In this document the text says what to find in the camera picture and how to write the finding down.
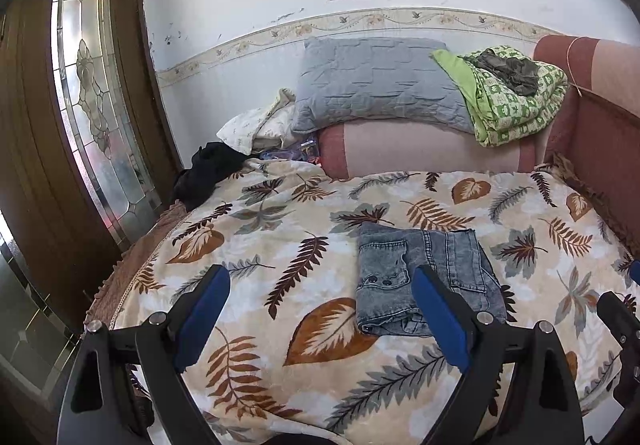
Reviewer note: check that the pink bolster cushion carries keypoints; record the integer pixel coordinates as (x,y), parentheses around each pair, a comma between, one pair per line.
(410,150)

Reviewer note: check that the grey quilted pillow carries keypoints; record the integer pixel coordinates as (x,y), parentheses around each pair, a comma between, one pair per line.
(375,85)

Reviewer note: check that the leaded glass side window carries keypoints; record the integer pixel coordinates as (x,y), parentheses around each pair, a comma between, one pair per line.
(25,325)

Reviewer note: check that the white floral cloth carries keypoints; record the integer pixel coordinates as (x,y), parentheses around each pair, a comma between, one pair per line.
(245,130)

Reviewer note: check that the wooden door with leaded glass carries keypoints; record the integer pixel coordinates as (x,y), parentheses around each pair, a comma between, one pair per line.
(30,150)

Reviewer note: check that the dark green cloth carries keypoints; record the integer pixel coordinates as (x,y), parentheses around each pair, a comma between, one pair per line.
(510,70)

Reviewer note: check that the green patterned quilt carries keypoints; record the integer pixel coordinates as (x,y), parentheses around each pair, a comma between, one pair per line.
(505,115)

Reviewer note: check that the leaf print blanket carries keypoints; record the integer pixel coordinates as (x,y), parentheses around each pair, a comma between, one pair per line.
(300,225)

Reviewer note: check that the brown lace sofa cover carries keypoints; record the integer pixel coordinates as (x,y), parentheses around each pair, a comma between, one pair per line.
(130,265)

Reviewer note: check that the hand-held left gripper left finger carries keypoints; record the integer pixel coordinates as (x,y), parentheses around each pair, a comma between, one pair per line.
(202,320)

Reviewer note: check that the black cloth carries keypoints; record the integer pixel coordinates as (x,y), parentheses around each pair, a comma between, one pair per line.
(210,170)

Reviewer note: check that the grey denim pants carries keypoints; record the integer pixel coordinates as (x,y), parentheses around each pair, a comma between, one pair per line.
(390,265)

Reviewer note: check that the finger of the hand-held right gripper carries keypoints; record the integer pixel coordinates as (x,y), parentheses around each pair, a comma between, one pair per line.
(636,272)
(615,312)

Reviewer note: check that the purple packets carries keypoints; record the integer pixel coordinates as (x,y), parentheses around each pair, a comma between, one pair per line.
(305,151)

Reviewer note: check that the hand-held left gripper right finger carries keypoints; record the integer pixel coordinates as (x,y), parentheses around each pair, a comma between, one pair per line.
(442,320)

